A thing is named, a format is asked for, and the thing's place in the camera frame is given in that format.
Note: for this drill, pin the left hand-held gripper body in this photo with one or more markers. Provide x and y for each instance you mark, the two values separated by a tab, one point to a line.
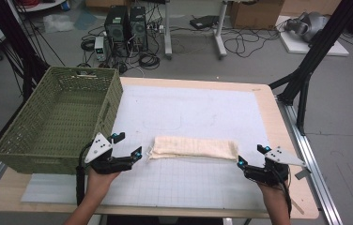
102	164

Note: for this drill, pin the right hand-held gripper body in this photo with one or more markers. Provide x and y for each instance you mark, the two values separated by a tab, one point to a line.
265	173

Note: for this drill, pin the cream towel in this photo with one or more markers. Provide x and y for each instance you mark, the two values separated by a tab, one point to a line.
193	147

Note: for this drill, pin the person's left hand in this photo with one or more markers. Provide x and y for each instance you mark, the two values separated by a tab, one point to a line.
98	184

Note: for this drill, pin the person's right hand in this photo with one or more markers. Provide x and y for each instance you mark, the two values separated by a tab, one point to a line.
274	194

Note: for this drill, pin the grey tape piece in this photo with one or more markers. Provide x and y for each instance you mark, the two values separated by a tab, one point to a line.
302	174

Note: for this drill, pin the green woven basket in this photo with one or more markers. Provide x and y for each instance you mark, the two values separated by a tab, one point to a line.
58	122

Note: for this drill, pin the white grid mat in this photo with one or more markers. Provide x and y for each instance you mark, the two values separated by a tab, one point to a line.
190	112

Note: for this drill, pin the small grey power supply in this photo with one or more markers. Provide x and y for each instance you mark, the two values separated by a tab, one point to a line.
99	48

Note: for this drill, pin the black metal stand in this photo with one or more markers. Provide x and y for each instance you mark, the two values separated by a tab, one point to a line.
18	47
314	56

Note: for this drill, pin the black computer tower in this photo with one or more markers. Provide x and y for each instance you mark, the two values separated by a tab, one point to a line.
138	28
116	29

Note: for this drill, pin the white floor board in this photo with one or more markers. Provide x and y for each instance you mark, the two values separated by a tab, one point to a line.
293	45

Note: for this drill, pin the clear plastic bag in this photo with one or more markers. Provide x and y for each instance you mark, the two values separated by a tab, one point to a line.
58	23

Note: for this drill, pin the grey robot head shell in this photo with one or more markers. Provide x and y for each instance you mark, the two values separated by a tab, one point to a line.
309	26

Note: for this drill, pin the brown cardboard box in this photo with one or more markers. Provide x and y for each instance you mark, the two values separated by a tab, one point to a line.
256	14

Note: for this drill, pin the flat black device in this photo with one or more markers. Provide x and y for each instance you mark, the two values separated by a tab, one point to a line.
203	22

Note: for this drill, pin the aluminium rail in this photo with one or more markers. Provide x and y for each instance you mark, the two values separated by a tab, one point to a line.
312	168

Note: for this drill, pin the white desk frame legs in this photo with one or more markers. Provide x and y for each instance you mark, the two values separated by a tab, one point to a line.
220	37

